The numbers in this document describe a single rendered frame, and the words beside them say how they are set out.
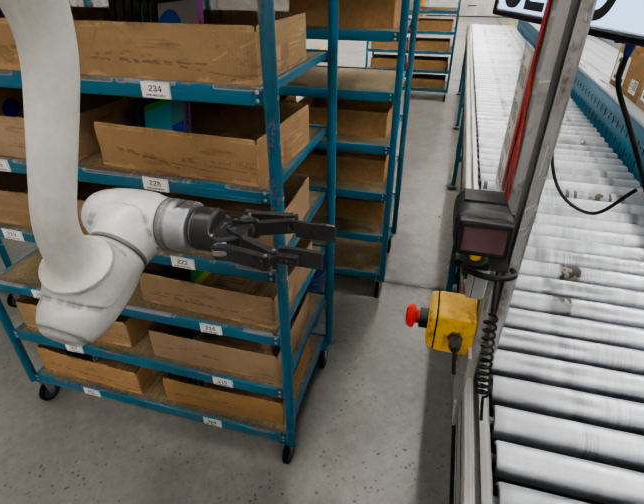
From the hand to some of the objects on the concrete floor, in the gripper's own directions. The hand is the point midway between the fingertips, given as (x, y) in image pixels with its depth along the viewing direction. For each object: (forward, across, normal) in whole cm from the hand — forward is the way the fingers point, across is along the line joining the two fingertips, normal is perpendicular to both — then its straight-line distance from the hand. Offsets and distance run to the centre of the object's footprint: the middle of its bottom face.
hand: (313, 244), depth 72 cm
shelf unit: (-61, +41, +95) cm, 120 cm away
